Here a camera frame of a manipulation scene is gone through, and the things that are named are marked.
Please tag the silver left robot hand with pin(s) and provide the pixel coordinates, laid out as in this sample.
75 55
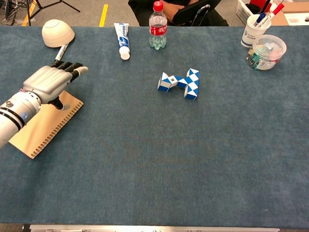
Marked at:
46 82

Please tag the tan spiral-bound notebook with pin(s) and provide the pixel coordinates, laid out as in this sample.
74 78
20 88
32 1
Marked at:
50 125

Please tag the black-capped whiteboard marker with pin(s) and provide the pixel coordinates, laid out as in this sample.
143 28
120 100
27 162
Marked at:
61 52

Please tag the cream upturned bowl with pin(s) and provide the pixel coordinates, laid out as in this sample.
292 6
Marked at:
58 32

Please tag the yellow floor tape strip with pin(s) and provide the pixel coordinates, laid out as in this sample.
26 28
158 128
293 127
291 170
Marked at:
103 15
30 13

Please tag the black tripod stand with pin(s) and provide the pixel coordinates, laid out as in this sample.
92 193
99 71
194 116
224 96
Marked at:
41 7

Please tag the blue white toothpaste tube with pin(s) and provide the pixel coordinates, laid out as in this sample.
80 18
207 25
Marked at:
123 39

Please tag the seated person in black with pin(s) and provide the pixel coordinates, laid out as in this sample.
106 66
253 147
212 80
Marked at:
142 12

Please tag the clear bottle with red cap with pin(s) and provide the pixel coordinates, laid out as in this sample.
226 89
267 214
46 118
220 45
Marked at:
158 29

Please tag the blue felt table cover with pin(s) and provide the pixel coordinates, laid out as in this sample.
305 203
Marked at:
154 149

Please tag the blue white snake puzzle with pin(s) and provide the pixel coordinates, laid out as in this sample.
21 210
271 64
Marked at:
190 84

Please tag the white paper cup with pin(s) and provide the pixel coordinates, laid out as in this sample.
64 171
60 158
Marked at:
248 36

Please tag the white plastic basket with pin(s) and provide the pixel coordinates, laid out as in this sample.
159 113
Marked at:
243 10

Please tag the clear jar of binder clips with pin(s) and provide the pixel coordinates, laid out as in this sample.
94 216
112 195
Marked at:
265 53

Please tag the blue-capped marker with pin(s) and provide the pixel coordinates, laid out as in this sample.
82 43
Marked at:
260 18

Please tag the black pen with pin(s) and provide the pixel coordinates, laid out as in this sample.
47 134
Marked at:
266 6

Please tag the red-capped marker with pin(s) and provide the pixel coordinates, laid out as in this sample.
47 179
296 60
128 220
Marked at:
274 14

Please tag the cardboard box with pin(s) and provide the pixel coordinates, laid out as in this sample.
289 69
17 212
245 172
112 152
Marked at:
295 12

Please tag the black chair with chrome frame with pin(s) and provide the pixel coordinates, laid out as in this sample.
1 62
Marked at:
199 14

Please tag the aluminium rail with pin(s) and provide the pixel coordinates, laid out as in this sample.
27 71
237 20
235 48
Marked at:
154 228

